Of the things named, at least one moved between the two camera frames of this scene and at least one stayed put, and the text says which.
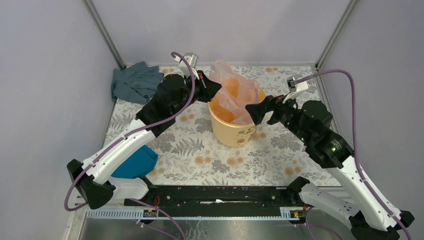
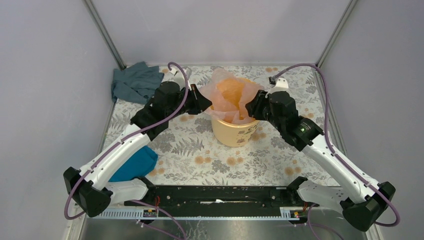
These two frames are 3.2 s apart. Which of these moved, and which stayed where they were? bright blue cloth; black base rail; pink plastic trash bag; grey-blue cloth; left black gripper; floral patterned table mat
Moved: pink plastic trash bag; left black gripper
Stayed: bright blue cloth; black base rail; floral patterned table mat; grey-blue cloth
